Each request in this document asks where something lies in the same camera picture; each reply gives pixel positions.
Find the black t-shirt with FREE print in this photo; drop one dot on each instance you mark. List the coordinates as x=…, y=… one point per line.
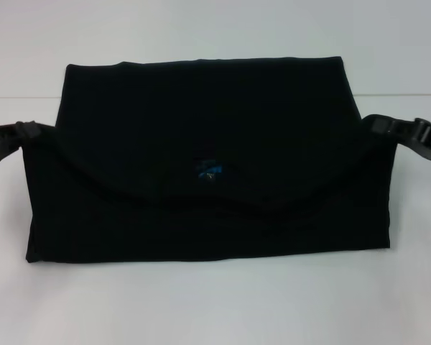
x=208, y=143

